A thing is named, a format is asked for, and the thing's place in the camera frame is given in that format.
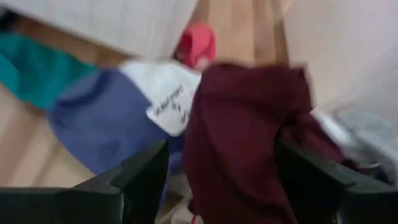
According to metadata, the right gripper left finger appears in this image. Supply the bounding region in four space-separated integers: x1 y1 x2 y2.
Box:
0 140 169 224

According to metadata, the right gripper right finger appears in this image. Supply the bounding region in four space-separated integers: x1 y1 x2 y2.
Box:
276 139 398 224

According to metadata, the light grey garment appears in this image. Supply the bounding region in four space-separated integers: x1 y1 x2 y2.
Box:
310 105 398 186

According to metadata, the blue sock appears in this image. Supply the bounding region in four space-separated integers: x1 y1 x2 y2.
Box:
48 68 185 177

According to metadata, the small maroon garment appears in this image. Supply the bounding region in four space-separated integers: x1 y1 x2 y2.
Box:
182 62 357 224

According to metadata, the teal sock with white tag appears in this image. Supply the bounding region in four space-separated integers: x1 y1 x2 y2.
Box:
0 30 97 111

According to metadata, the crumpled white garment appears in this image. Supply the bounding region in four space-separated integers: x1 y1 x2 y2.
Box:
119 58 203 138

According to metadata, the coral pink sock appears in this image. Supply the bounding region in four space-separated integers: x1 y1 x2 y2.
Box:
175 24 218 68

